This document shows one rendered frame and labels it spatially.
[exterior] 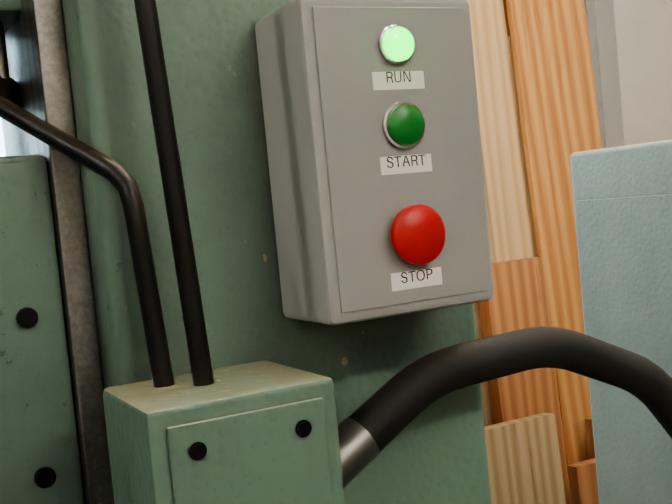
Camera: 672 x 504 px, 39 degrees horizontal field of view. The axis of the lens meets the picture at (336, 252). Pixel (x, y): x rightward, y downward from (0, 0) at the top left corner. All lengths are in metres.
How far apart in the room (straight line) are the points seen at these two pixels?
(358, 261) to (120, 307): 0.12
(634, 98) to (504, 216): 0.62
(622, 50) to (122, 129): 2.23
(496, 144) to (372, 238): 1.74
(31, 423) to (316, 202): 0.19
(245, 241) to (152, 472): 0.15
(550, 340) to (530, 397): 1.55
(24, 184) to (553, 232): 1.81
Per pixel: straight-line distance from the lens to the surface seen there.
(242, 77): 0.52
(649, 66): 2.70
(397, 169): 0.48
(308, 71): 0.47
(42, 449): 0.53
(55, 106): 0.52
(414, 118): 0.48
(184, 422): 0.42
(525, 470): 1.98
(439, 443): 0.58
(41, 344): 0.52
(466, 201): 0.50
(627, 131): 2.62
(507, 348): 0.54
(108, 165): 0.47
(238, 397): 0.43
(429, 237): 0.48
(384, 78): 0.48
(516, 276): 2.08
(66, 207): 0.52
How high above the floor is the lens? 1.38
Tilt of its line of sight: 3 degrees down
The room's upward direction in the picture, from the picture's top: 5 degrees counter-clockwise
